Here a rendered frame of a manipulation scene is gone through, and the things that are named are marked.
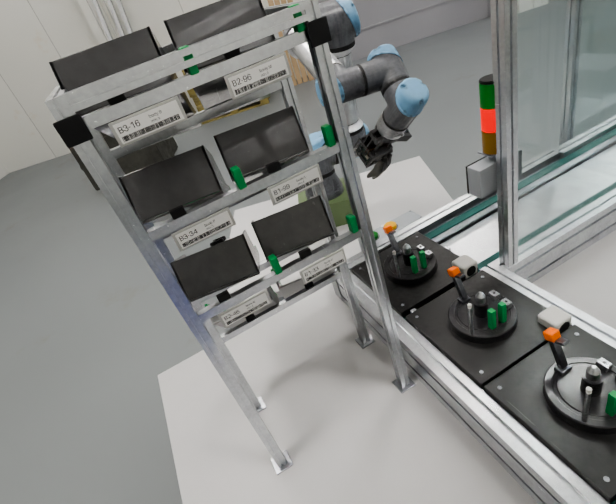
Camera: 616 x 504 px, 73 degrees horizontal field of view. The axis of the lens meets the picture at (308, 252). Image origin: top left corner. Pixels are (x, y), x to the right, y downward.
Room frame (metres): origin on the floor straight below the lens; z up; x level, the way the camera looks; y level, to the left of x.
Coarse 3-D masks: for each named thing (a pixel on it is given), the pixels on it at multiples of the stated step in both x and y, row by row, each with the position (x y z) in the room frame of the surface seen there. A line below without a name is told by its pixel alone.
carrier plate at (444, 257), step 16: (416, 240) 0.97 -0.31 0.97; (432, 240) 0.94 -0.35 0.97; (384, 256) 0.95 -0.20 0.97; (448, 256) 0.85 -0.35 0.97; (352, 272) 0.94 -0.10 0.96; (384, 272) 0.88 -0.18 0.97; (400, 288) 0.80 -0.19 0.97; (416, 288) 0.78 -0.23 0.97; (432, 288) 0.76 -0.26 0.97; (448, 288) 0.75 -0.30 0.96; (400, 304) 0.74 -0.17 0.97; (416, 304) 0.73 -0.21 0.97
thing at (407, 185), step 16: (416, 160) 1.68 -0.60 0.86; (384, 176) 1.64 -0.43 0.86; (400, 176) 1.59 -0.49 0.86; (416, 176) 1.54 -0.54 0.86; (432, 176) 1.49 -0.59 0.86; (368, 192) 1.55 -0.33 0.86; (384, 192) 1.50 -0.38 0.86; (400, 192) 1.46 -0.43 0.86; (416, 192) 1.41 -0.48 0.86; (432, 192) 1.37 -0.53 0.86; (256, 208) 1.77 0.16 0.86; (272, 208) 1.71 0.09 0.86; (368, 208) 1.42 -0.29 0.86; (384, 208) 1.38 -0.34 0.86; (400, 208) 1.34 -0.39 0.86; (416, 208) 1.30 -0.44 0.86; (432, 208) 1.27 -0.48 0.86; (240, 224) 1.67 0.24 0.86; (256, 240) 1.48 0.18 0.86; (320, 240) 1.32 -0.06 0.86; (240, 288) 1.20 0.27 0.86; (272, 288) 1.14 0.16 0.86
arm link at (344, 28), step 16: (336, 0) 1.40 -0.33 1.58; (336, 16) 1.37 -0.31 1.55; (352, 16) 1.37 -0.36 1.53; (336, 32) 1.37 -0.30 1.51; (352, 32) 1.38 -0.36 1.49; (336, 48) 1.38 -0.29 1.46; (352, 48) 1.39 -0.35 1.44; (352, 64) 1.43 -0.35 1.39; (352, 112) 1.43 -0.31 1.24; (352, 128) 1.43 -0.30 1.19; (352, 144) 1.43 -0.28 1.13
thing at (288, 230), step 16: (288, 208) 0.65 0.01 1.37; (304, 208) 0.65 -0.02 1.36; (320, 208) 0.64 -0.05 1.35; (256, 224) 0.64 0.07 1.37; (272, 224) 0.64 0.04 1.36; (288, 224) 0.64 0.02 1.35; (304, 224) 0.63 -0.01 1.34; (320, 224) 0.63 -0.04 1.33; (272, 240) 0.63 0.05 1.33; (288, 240) 0.62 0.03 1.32; (304, 240) 0.62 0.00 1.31
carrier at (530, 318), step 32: (480, 288) 0.70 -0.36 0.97; (512, 288) 0.67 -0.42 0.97; (416, 320) 0.68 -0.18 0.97; (448, 320) 0.64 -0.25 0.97; (480, 320) 0.60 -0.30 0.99; (512, 320) 0.57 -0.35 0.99; (544, 320) 0.54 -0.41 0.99; (448, 352) 0.56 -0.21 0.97; (480, 352) 0.54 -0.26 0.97; (512, 352) 0.51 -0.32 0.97; (480, 384) 0.47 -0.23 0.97
